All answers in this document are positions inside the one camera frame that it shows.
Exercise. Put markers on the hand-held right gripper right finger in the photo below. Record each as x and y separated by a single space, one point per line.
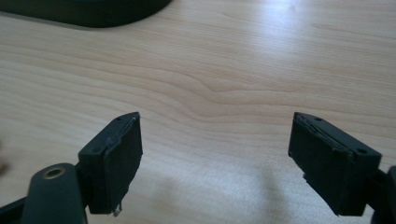
330 168

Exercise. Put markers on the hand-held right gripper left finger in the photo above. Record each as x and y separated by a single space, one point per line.
115 165

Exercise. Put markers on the black rounded base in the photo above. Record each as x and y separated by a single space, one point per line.
90 11

